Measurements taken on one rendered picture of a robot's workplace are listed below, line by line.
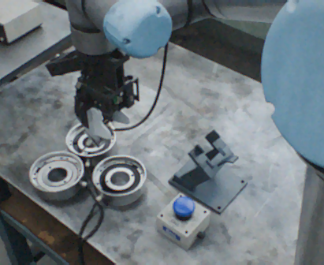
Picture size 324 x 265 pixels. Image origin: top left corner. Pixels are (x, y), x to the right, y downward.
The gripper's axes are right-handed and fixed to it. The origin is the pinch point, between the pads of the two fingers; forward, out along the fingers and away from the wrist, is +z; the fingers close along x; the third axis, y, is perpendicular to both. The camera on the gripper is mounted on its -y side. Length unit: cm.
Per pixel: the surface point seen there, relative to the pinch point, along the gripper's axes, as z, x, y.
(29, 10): 17, 38, -70
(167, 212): 8.6, -2.1, 17.7
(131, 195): 9.8, -2.6, 9.3
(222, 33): 88, 161, -72
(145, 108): 13.0, 21.0, -7.4
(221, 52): 92, 151, -66
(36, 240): 39.9, -10.2, -17.2
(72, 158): 9.9, -2.7, -6.8
